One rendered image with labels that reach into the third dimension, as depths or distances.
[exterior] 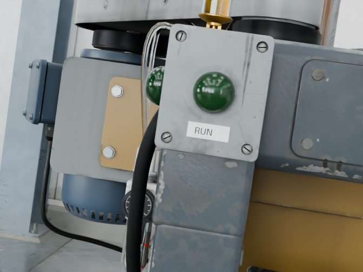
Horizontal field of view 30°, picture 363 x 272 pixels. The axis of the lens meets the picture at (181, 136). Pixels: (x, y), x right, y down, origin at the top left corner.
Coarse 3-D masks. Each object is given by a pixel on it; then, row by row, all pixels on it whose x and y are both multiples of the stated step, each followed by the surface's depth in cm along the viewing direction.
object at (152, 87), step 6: (162, 66) 50; (150, 72) 50; (156, 72) 50; (162, 72) 49; (150, 78) 50; (156, 78) 49; (162, 78) 49; (150, 84) 50; (156, 84) 49; (162, 84) 49; (150, 90) 50; (156, 90) 49; (150, 96) 50; (156, 96) 50; (156, 102) 50
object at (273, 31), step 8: (232, 24) 68; (240, 24) 65; (248, 24) 64; (256, 24) 64; (264, 24) 64; (272, 24) 63; (280, 24) 63; (288, 24) 63; (248, 32) 64; (256, 32) 64; (264, 32) 64; (272, 32) 63; (280, 32) 63; (288, 32) 63; (296, 32) 63; (304, 32) 64; (312, 32) 64; (288, 40) 63; (296, 40) 63; (304, 40) 64; (312, 40) 64; (320, 40) 66
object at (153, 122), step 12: (156, 120) 55; (144, 144) 55; (144, 156) 55; (144, 168) 55; (132, 180) 56; (144, 180) 55; (132, 192) 56; (144, 192) 56; (132, 204) 56; (132, 216) 56; (132, 228) 56; (132, 240) 57; (132, 252) 57; (132, 264) 57
